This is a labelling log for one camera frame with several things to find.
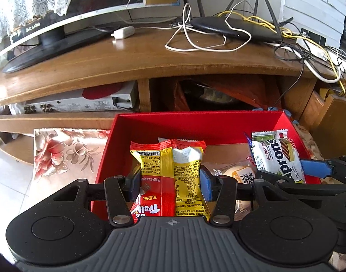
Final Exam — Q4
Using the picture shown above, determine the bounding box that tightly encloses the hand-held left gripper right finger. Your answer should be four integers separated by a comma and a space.
199, 165, 292, 228

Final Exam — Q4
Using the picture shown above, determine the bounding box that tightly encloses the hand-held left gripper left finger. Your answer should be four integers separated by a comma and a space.
49, 164, 142, 228

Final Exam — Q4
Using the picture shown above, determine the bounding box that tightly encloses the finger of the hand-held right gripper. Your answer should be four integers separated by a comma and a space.
299, 155, 346, 183
255, 170, 346, 193

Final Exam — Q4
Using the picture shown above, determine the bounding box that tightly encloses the white wafer packet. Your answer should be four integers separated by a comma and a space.
251, 130, 307, 184

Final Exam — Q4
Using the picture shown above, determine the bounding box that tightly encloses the red yellow snack packet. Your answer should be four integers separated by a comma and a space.
129, 139, 210, 224

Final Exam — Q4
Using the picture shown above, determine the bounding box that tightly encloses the bun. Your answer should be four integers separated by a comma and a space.
203, 161, 258, 221

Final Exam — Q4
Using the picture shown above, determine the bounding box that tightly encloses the red cardboard box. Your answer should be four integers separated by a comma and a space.
91, 110, 322, 224

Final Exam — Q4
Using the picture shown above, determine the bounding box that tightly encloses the wooden cabinet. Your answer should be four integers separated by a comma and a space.
299, 89, 346, 159

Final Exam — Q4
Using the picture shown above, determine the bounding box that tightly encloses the orange plastic bag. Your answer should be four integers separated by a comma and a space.
173, 76, 284, 111

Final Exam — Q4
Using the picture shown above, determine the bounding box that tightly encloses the silver receiver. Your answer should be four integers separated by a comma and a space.
8, 81, 139, 115

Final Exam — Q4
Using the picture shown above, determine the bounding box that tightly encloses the white power strip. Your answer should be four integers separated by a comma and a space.
296, 37, 346, 73

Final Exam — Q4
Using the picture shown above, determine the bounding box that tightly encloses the wooden television stand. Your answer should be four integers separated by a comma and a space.
0, 24, 346, 165

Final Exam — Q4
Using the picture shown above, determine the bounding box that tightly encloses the black power adapter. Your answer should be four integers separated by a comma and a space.
300, 28, 322, 44

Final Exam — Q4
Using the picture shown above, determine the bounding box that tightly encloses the white charger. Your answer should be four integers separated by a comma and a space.
112, 26, 135, 39

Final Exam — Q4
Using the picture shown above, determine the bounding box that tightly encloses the black router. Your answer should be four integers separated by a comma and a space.
180, 0, 294, 44

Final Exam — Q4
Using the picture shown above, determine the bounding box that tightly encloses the stack of white panels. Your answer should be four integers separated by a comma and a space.
281, 0, 346, 47

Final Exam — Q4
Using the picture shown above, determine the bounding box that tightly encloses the white lace cloth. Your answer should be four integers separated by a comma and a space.
0, 0, 85, 44

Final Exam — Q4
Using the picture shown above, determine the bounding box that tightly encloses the grey thick cable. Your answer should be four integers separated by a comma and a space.
300, 58, 341, 84

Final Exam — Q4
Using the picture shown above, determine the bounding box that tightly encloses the yellow cable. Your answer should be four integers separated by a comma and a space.
218, 10, 346, 114

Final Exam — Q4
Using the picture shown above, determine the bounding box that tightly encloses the black cable bundle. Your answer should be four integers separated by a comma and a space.
275, 38, 328, 97

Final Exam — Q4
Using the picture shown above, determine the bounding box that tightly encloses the white cable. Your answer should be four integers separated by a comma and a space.
165, 3, 252, 53

